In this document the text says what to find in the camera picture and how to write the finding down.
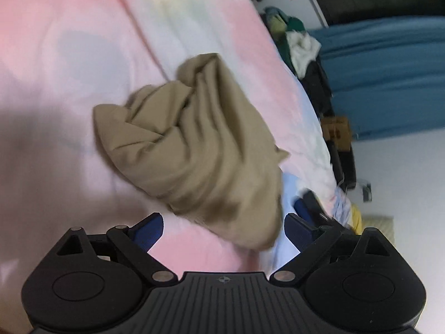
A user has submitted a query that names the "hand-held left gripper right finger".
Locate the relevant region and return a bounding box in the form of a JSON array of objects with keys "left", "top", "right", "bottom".
[{"left": 269, "top": 213, "right": 396, "bottom": 286}]

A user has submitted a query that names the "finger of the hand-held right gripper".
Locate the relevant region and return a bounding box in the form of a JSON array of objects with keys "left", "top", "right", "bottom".
[{"left": 294, "top": 188, "right": 336, "bottom": 227}]

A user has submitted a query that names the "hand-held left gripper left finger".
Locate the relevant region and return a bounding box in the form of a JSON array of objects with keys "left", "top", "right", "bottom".
[{"left": 54, "top": 212, "right": 175, "bottom": 285}]

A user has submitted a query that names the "tan sweatshirt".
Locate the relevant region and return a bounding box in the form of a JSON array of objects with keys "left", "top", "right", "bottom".
[{"left": 93, "top": 53, "right": 291, "bottom": 251}]

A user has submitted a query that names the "yellow cloth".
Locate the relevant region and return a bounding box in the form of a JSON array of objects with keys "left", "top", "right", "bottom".
[{"left": 348, "top": 205, "right": 364, "bottom": 234}]

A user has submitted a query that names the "black sofa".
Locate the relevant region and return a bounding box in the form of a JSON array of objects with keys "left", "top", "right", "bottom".
[{"left": 325, "top": 139, "right": 358, "bottom": 190}]

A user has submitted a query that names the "brown paper bag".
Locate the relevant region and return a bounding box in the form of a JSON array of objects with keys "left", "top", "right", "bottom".
[{"left": 320, "top": 116, "right": 350, "bottom": 152}]

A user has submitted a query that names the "black garment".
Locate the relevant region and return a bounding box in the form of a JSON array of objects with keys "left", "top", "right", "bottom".
[{"left": 299, "top": 61, "right": 334, "bottom": 115}]

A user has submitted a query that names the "blue curtain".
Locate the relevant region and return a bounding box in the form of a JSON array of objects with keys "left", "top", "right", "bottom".
[{"left": 308, "top": 17, "right": 445, "bottom": 141}]

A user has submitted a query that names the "white garment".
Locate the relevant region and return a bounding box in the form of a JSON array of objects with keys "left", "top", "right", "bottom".
[{"left": 287, "top": 31, "right": 322, "bottom": 73}]

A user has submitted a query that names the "green garment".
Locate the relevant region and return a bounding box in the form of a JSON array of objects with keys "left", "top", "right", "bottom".
[{"left": 262, "top": 5, "right": 306, "bottom": 73}]

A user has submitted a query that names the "garment steamer stand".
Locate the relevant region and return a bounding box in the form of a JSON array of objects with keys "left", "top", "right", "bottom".
[{"left": 243, "top": 0, "right": 329, "bottom": 28}]

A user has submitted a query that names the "pastel tie-dye bed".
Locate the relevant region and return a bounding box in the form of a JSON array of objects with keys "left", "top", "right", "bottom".
[{"left": 0, "top": 0, "right": 353, "bottom": 324}]

